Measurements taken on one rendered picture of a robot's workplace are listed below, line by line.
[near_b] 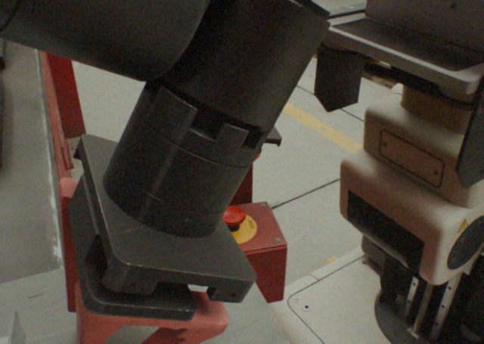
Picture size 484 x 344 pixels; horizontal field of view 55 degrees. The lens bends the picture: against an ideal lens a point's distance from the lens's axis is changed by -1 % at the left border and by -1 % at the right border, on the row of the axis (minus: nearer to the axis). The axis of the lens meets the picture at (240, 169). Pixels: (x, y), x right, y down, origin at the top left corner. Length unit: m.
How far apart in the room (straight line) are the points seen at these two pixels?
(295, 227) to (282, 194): 0.22
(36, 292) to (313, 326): 0.95
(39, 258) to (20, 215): 0.09
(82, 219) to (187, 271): 0.05
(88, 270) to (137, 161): 0.05
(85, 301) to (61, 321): 0.13
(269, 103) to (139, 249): 0.07
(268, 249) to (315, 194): 1.43
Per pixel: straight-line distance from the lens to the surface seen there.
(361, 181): 0.81
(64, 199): 0.25
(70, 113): 2.56
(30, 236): 0.59
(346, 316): 1.25
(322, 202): 2.04
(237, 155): 0.19
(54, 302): 0.33
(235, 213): 0.67
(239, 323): 0.30
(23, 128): 0.83
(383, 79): 3.26
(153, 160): 0.19
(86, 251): 0.20
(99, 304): 0.19
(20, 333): 0.31
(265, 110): 0.18
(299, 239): 1.85
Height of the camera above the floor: 1.23
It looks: 34 degrees down
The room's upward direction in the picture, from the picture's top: straight up
